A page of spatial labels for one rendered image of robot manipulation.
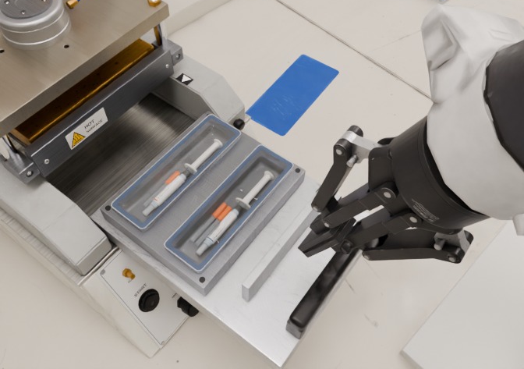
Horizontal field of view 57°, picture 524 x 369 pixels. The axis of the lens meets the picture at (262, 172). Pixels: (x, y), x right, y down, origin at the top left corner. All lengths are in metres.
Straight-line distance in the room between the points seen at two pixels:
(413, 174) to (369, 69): 0.83
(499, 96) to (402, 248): 0.19
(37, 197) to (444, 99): 0.49
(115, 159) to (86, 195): 0.07
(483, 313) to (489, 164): 0.60
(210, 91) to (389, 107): 0.47
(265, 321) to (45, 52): 0.40
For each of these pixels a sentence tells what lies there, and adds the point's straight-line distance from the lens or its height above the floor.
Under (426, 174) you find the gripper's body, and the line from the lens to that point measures 0.30.
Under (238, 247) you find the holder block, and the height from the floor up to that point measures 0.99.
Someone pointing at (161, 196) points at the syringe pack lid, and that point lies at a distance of 0.60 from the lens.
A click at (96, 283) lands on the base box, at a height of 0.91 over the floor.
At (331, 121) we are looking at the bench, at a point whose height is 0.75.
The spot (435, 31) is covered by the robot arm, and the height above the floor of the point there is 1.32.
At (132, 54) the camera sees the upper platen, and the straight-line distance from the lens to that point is 0.68.
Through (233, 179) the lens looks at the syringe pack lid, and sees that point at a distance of 0.60.
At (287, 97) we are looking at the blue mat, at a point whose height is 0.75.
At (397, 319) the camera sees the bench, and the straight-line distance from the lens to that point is 0.83.
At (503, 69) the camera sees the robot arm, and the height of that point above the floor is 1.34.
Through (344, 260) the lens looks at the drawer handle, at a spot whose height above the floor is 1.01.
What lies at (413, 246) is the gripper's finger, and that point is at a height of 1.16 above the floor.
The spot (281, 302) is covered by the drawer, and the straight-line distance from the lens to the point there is 0.57.
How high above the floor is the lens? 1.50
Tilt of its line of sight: 55 degrees down
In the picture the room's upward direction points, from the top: 3 degrees clockwise
